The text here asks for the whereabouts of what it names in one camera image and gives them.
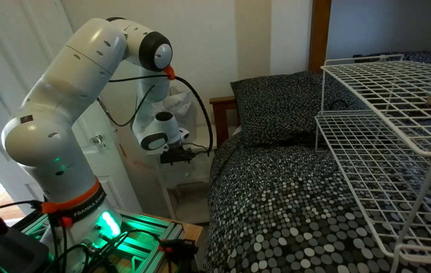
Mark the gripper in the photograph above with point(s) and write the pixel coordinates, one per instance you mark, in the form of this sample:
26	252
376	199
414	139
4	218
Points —
177	154

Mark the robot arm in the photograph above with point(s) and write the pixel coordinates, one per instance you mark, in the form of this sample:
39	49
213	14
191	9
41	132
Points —
67	94

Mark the white cabinet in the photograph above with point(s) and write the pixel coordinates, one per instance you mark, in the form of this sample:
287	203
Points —
185	174

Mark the white drawer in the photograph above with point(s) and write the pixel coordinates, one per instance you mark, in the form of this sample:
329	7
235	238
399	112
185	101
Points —
200	168

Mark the white plastic bag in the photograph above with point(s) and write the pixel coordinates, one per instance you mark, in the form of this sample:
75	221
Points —
180	104

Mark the wooden headboard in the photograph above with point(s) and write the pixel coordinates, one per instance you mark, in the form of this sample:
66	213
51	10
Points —
220	117

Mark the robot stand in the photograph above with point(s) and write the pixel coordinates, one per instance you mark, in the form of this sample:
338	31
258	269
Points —
151	227

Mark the silver door knob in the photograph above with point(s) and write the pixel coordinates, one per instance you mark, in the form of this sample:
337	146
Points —
96	140

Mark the black and red clamp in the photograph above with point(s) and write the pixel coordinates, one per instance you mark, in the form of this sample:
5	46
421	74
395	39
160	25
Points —
179	247

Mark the dotted black pillow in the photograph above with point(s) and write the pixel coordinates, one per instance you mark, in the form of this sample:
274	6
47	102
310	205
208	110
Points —
276	108

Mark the dotted black duvet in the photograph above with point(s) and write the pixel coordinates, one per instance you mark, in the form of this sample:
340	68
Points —
276	212

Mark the black box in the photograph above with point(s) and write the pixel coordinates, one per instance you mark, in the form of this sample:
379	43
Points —
7	252

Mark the white door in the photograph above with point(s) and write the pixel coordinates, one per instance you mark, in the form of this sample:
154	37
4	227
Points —
7	45

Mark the wooden post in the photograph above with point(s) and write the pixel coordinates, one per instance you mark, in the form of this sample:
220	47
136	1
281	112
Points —
319	34

